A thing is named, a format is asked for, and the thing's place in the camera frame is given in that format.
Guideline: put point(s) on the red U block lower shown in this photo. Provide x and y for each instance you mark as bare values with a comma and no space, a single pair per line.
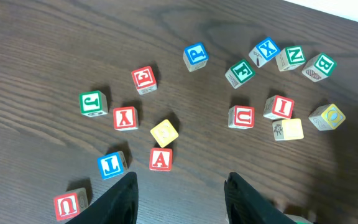
70,204

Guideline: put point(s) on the yellow O block upper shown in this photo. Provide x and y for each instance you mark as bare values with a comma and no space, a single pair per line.
327,117

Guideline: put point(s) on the red Y block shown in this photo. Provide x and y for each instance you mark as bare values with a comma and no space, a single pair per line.
125,118

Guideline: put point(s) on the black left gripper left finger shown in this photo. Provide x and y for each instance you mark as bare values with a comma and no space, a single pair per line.
118,205

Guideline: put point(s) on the blue X block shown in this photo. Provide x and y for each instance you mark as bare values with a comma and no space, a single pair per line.
264,51

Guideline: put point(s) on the yellow tilted block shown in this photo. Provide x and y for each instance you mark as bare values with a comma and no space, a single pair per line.
164,133

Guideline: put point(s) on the blue L block left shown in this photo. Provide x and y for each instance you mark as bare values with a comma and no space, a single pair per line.
112,165

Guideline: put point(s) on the green N block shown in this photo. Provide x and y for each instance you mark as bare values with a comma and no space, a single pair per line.
290,58

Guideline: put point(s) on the green J block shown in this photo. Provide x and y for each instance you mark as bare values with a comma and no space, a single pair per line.
93,103

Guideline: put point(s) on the blue P block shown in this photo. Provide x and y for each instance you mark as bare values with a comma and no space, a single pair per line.
195,57

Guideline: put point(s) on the green F block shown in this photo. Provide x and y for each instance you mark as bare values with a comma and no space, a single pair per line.
239,73

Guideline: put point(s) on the green B block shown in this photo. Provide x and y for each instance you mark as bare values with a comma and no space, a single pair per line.
319,67

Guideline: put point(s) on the red A block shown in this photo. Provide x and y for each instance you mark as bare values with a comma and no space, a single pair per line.
161,159

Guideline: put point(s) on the red I block left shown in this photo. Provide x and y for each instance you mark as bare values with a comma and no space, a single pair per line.
278,107

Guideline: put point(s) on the red E block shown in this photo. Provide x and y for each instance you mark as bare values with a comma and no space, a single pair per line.
144,80

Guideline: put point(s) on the red u block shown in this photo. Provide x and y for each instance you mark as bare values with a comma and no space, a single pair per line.
70,204
241,117

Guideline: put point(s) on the red U block upper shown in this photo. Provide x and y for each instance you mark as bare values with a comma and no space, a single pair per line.
241,117

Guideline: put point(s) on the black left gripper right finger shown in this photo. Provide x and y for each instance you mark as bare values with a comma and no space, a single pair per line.
244,204

